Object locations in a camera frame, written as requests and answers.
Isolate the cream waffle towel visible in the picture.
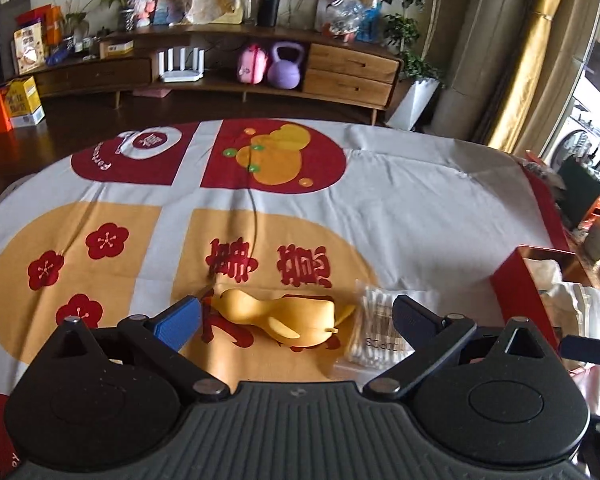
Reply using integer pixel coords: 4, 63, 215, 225
524, 258, 600, 340

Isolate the red metal tin box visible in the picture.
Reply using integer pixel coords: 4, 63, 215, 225
490, 246, 600, 349

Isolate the cotton swab packet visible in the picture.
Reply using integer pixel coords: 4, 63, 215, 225
332, 282, 414, 384

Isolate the printed white red tablecloth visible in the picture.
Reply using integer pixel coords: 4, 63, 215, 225
0, 118, 568, 479

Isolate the orange green tissue box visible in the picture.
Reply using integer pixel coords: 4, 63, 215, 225
557, 155, 600, 230

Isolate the white square planter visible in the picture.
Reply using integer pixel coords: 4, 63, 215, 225
385, 78, 440, 131

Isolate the white wifi router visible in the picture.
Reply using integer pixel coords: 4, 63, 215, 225
157, 47, 206, 84

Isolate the yellow cardboard box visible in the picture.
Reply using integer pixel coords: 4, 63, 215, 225
5, 77, 45, 129

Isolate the purple kettlebell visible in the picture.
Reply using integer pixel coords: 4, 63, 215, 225
268, 41, 304, 90

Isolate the wooden tv cabinet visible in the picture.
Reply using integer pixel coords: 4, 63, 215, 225
30, 24, 402, 117

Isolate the snack box on cabinet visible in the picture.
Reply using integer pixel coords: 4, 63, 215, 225
14, 22, 45, 75

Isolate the clear plastic bag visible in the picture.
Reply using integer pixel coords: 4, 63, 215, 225
322, 0, 366, 42

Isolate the small potted plant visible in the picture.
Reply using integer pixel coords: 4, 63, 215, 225
97, 0, 136, 33

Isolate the beige covered standing unit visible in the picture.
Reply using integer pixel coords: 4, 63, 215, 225
426, 0, 526, 140

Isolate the green potted tree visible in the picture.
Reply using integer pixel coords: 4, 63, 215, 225
380, 0, 444, 82

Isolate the black cylinder speaker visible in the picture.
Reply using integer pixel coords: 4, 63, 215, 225
256, 0, 280, 28

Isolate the golden curtain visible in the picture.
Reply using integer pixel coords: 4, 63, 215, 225
488, 0, 562, 153

